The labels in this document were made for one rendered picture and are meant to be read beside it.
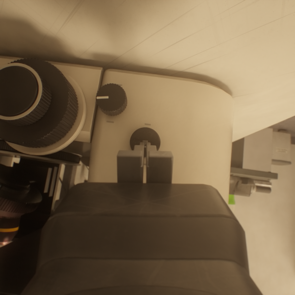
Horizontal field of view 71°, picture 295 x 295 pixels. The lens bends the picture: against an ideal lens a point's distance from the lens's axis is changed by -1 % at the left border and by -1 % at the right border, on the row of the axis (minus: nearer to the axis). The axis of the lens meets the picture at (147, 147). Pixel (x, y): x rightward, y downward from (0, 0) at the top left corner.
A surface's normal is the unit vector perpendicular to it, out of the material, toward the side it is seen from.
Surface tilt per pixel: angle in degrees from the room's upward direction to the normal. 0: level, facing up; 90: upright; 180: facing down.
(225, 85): 0
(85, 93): 90
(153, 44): 0
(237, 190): 81
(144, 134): 90
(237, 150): 90
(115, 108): 90
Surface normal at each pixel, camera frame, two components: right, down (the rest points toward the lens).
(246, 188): 0.07, 0.02
